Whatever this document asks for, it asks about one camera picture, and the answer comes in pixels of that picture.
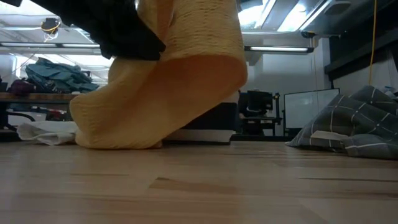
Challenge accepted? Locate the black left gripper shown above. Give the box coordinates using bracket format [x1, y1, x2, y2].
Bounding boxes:
[30, 0, 167, 60]

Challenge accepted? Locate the orange yellow towel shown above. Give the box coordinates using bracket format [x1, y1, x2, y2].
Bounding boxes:
[68, 0, 249, 150]

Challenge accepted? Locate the navy blue fabric bin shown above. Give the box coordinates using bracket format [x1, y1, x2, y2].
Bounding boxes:
[161, 91, 239, 146]

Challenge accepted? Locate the white checked towel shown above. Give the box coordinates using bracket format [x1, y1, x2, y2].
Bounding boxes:
[17, 120, 78, 146]

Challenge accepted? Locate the grey checked towel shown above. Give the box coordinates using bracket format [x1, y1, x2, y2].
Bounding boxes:
[285, 85, 398, 161]

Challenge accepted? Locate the teal clothes pile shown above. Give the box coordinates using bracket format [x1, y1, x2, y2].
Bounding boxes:
[24, 57, 100, 94]

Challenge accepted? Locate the white tube light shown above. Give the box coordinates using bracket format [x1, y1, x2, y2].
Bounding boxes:
[0, 42, 101, 49]
[244, 45, 314, 53]

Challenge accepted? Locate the brown wooden table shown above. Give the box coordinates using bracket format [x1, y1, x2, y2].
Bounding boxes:
[0, 92, 78, 104]

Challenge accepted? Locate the maroon bag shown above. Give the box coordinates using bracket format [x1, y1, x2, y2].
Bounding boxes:
[9, 79, 35, 96]

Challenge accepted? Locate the black machine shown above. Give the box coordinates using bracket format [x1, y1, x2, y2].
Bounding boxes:
[239, 90, 282, 136]

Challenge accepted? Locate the white board panel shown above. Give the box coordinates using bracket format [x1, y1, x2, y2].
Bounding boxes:
[283, 88, 340, 130]

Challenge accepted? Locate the black hanging cord reel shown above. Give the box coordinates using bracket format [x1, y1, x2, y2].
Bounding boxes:
[40, 17, 62, 35]

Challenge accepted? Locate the thick yellow cable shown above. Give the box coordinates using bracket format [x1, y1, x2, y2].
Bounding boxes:
[368, 0, 377, 85]

